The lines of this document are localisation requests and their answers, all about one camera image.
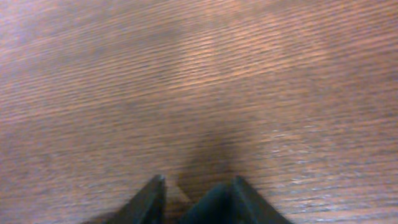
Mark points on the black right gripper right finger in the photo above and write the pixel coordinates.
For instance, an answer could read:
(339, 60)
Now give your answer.
(233, 203)

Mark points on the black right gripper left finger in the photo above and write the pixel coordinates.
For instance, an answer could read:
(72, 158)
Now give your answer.
(146, 207)

